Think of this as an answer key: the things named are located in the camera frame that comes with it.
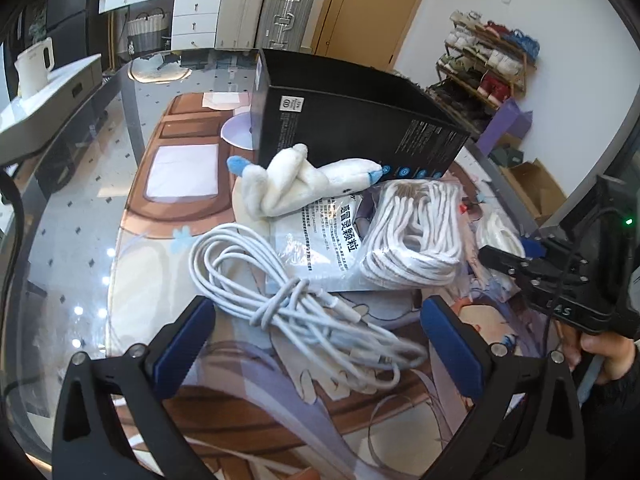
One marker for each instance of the white grey side table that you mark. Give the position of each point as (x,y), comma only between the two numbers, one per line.
(28,125)

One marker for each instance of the white electric kettle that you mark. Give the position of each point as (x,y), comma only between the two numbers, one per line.
(33,67)

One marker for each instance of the anime print table mat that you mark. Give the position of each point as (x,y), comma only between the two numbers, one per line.
(295,380)

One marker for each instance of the wooden door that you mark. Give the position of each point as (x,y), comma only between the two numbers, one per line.
(365,32)

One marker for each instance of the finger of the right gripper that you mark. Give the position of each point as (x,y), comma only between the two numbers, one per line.
(533,248)
(521,269)

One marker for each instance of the person's right hand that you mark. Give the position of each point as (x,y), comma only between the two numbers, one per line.
(617,351)

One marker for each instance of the silver suitcase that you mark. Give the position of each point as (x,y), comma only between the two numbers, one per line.
(282,24)

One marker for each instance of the brown cardboard box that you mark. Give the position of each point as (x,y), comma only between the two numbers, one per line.
(536,188)

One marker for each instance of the purple paper bag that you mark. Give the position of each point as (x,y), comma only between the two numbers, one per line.
(508,127)

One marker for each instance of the striped basket bag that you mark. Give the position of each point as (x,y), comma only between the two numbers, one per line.
(146,33)

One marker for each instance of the white drawer unit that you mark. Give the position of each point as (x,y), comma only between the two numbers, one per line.
(194,24)

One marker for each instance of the white suitcase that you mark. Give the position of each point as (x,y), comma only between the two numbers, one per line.
(237,24)

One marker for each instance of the green and white pouch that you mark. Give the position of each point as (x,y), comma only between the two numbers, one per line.
(321,243)

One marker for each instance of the wooden shoe rack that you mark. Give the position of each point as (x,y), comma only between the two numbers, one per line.
(483,65)

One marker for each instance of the white plush toy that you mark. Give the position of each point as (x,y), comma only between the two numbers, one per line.
(290,182)

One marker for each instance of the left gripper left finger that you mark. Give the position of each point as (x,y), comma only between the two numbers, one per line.
(89,441)

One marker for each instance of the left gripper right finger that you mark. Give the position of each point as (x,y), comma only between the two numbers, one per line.
(525,422)

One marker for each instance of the black cardboard box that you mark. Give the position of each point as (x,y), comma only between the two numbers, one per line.
(345,110)

